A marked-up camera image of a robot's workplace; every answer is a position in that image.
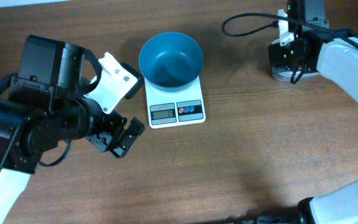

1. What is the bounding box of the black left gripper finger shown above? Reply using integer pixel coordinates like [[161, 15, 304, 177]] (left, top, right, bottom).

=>
[[109, 117, 145, 159], [121, 62, 144, 100]]

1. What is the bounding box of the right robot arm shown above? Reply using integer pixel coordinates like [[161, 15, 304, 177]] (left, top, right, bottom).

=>
[[268, 1, 358, 223]]

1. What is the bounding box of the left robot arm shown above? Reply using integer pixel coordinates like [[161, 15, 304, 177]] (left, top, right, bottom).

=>
[[0, 35, 145, 223]]

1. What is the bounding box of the blue plastic bowl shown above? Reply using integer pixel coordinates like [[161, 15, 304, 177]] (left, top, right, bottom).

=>
[[138, 32, 204, 92]]

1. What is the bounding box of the white digital kitchen scale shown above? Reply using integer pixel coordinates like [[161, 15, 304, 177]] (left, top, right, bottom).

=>
[[145, 78, 206, 129]]

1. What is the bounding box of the clear plastic container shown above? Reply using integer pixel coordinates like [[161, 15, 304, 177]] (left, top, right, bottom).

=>
[[270, 39, 321, 83]]

